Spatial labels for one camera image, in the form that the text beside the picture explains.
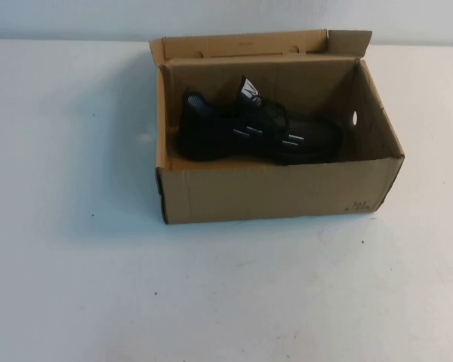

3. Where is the black knit sneaker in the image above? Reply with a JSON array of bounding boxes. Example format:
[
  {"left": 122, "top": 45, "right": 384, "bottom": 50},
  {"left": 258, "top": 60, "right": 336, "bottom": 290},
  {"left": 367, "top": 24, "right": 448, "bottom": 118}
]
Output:
[{"left": 176, "top": 75, "right": 345, "bottom": 167}]

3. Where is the brown cardboard shoe box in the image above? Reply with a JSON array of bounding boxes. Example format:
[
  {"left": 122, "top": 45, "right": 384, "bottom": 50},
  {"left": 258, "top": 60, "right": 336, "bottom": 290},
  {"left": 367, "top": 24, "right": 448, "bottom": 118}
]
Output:
[{"left": 148, "top": 29, "right": 406, "bottom": 225}]

